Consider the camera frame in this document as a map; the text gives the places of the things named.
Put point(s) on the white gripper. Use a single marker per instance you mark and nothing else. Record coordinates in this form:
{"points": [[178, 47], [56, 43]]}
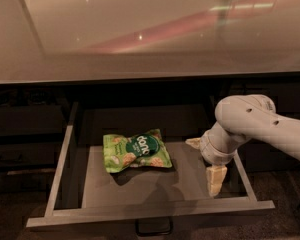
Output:
{"points": [[212, 151]]}

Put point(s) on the dark drawer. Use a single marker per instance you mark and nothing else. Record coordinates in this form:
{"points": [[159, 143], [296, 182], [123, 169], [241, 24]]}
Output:
{"points": [[28, 154], [28, 120], [26, 180], [86, 200]]}

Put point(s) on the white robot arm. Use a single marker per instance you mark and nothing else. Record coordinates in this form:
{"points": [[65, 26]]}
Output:
{"points": [[255, 103]]}

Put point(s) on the green snack bag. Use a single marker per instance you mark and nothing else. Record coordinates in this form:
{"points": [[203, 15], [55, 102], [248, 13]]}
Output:
{"points": [[141, 150]]}

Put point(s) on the dark cabinet door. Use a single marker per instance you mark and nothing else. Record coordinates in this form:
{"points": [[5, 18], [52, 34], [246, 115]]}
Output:
{"points": [[275, 139]]}

